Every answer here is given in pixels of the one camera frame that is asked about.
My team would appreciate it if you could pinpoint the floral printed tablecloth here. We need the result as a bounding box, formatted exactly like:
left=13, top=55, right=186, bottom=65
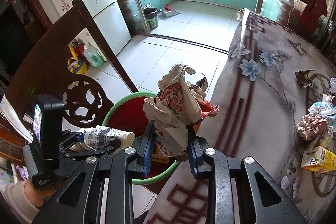
left=147, top=8, right=336, bottom=224

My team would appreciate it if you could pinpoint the crumpled pink paper ball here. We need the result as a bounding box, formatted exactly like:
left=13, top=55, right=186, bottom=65
left=297, top=113, right=328, bottom=141

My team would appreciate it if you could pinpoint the green bin with red liner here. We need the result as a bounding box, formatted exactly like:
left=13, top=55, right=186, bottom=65
left=101, top=91, right=179, bottom=186

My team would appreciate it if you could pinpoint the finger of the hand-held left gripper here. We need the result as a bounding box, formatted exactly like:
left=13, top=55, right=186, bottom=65
left=64, top=142, right=119, bottom=159
left=61, top=130, right=86, bottom=147

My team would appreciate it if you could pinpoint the red hanging garment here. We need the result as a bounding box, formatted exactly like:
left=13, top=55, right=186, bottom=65
left=300, top=0, right=329, bottom=33

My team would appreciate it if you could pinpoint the yellow plastic toy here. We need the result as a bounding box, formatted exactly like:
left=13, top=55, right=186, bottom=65
left=66, top=43, right=88, bottom=75

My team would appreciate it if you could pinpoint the brown paper bag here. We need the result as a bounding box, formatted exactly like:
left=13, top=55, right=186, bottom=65
left=143, top=63, right=219, bottom=165

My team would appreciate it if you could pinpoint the crumpled blue white wrapper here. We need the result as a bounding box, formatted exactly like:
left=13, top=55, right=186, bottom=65
left=308, top=94, right=336, bottom=117

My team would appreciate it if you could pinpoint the grey dustpan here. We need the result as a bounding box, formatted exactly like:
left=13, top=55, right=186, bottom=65
left=160, top=9, right=181, bottom=17

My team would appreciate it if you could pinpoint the stack of books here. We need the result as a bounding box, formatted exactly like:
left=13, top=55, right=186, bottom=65
left=0, top=94, right=34, bottom=161

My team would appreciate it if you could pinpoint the yellow carton box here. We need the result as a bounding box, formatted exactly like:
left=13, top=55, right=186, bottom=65
left=301, top=146, right=336, bottom=174

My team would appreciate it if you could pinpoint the kitchen bin with black liner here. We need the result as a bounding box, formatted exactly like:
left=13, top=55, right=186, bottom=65
left=143, top=7, right=159, bottom=30

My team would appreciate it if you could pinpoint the person's left forearm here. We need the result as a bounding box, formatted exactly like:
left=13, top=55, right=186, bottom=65
left=4, top=179, right=53, bottom=223

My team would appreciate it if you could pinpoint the dark gold cigarette pack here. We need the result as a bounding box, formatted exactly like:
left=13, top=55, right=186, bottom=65
left=295, top=70, right=315, bottom=88

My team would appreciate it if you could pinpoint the carved dark wooden chair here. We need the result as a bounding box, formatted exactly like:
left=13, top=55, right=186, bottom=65
left=5, top=0, right=139, bottom=136

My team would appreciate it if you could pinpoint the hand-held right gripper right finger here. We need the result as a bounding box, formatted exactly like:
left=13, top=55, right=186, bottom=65
left=187, top=126, right=307, bottom=224

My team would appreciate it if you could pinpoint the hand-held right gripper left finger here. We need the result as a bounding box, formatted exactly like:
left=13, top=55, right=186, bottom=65
left=33, top=122, right=155, bottom=224

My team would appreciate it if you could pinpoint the printed paper cup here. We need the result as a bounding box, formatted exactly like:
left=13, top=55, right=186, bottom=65
left=78, top=125, right=136, bottom=152

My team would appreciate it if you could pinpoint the green detergent bottle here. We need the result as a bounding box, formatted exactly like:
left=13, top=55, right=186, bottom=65
left=84, top=42, right=105, bottom=69

